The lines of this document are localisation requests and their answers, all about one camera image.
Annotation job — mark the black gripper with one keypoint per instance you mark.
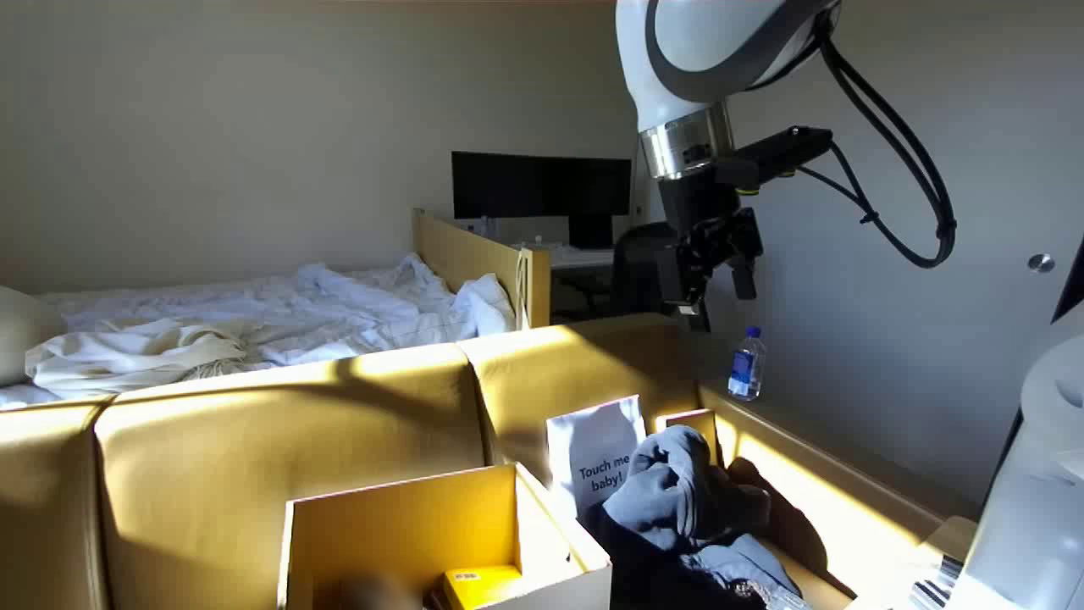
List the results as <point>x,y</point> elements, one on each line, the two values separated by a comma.
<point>698,215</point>

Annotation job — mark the black jersey with white trim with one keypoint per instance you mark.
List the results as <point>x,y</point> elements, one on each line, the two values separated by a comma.
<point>667,486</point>

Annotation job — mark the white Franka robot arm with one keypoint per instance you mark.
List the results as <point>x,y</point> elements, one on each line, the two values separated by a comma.
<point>690,46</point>

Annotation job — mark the small cardboard box with hole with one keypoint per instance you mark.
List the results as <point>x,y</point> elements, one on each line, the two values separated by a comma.
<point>696,425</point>

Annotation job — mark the open cardboard box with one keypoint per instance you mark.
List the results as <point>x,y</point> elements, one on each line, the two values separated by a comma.
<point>395,530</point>

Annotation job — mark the clear plastic water bottle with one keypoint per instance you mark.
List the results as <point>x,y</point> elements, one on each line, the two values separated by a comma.
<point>744,367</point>

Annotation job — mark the black office chair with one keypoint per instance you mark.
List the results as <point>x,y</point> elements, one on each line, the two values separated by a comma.
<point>645,266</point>

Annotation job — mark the white desk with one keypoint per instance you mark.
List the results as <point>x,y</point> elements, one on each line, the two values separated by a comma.
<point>587,258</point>

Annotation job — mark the large cardboard panel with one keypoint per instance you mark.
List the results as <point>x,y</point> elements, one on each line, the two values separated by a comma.
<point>563,367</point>
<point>46,511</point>
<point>226,475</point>

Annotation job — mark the white printed paper bag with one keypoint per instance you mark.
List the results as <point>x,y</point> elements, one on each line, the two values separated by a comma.
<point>596,452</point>

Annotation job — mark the black computer monitor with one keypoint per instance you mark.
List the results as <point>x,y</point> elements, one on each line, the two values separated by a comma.
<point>531,186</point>

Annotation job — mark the long low cardboard panel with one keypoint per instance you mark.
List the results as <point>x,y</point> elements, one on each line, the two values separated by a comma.
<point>836,497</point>

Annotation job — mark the wooden bed footboard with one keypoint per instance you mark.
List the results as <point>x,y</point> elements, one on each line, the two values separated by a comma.
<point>487,266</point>

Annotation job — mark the silver door knob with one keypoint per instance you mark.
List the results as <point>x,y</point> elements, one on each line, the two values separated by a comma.
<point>1043,262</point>

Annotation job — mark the black white striped object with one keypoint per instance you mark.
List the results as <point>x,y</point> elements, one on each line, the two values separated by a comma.
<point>938,594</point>

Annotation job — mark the crumpled white bed sheet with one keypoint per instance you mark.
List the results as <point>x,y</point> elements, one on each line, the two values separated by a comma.
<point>283,317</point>

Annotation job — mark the brown lumpy item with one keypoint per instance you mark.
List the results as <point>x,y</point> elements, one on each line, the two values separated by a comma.
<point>377,594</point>

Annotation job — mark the beige pillow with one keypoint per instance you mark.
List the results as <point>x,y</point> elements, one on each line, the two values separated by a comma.
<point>22,326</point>

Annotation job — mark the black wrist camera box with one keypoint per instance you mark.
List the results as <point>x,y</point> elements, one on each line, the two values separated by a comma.
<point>782,150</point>

